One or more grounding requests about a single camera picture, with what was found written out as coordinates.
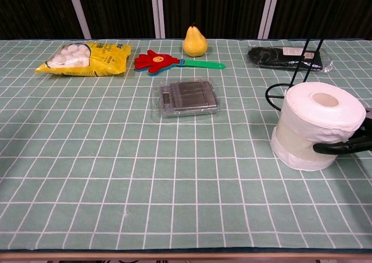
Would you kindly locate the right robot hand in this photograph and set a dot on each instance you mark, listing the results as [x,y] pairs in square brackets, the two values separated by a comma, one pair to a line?
[360,143]

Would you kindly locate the green checked tablecloth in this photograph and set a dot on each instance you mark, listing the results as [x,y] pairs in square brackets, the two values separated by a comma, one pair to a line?
[145,172]

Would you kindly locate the red hand clapper toy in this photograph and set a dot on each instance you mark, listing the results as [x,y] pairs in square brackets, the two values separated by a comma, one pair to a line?
[152,60]

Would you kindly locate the yellow marshmallow bag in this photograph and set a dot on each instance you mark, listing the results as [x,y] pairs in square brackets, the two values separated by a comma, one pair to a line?
[107,62]

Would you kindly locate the dark folding partition screen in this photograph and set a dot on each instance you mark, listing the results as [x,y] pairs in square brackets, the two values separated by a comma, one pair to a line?
[116,10]

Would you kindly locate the white toilet paper roll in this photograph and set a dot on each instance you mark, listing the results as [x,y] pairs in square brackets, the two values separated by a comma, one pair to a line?
[302,129]

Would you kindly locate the scale in clear case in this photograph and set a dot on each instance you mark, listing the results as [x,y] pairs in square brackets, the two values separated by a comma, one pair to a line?
[189,98]

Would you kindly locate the packaged black gloves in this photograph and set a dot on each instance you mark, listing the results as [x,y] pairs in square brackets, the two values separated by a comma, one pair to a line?
[270,56]

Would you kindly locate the yellow pear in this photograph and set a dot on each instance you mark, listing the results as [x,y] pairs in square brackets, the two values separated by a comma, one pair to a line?
[195,43]

